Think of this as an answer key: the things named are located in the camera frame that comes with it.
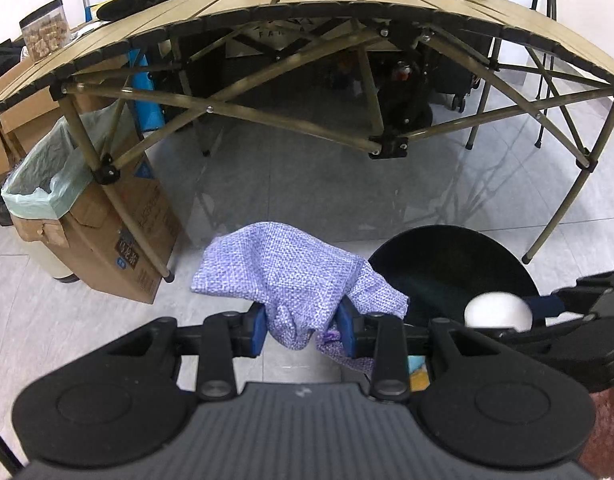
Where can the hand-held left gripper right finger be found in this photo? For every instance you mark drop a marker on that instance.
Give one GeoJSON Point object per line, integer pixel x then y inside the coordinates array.
{"type": "Point", "coordinates": [344, 332]}

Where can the blue plastic crate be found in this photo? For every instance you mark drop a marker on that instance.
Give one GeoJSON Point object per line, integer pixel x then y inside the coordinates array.
{"type": "Point", "coordinates": [147, 90]}

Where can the black trash bin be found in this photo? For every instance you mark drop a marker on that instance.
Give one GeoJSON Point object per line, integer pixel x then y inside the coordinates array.
{"type": "Point", "coordinates": [437, 270]}

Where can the folding slatted camping table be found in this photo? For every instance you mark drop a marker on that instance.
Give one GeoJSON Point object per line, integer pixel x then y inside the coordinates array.
{"type": "Point", "coordinates": [312, 0]}

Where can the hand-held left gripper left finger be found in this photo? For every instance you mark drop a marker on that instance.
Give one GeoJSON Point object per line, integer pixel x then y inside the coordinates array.
{"type": "Point", "coordinates": [257, 330]}

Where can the pale green plastic bag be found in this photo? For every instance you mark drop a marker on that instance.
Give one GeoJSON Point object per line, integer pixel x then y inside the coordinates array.
{"type": "Point", "coordinates": [52, 170]}

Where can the purple woven cloth pouch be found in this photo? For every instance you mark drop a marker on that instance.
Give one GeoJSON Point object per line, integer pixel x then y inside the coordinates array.
{"type": "Point", "coordinates": [287, 275]}

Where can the white plush toy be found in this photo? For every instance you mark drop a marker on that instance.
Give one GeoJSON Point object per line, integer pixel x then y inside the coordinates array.
{"type": "Point", "coordinates": [497, 310]}

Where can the large brown cardboard boxes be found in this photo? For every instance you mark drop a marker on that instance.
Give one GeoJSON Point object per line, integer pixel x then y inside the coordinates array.
{"type": "Point", "coordinates": [17, 110]}

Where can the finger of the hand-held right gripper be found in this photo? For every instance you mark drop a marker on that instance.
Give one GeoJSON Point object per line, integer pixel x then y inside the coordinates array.
{"type": "Point", "coordinates": [587, 345]}
{"type": "Point", "coordinates": [544, 306]}

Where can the black clothes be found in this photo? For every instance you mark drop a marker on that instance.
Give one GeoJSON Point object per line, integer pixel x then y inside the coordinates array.
{"type": "Point", "coordinates": [2, 60]}

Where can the clear snack jar black lid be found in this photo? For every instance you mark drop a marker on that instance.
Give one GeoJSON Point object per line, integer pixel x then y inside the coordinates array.
{"type": "Point", "coordinates": [47, 32]}

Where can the cardboard box with bag liner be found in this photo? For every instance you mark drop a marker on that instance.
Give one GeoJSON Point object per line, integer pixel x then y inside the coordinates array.
{"type": "Point", "coordinates": [117, 230]}

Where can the white bucket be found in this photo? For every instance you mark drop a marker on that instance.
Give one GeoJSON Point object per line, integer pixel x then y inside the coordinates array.
{"type": "Point", "coordinates": [52, 262]}

